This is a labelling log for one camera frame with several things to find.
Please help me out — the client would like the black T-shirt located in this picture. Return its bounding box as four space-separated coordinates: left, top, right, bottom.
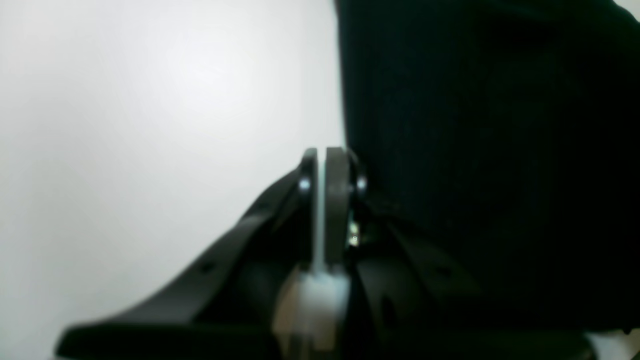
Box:
336 0 639 330

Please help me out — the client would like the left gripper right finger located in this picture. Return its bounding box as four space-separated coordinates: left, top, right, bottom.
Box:
325 146 595 360

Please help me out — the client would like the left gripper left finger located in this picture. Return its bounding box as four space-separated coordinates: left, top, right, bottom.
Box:
55 148 318 360

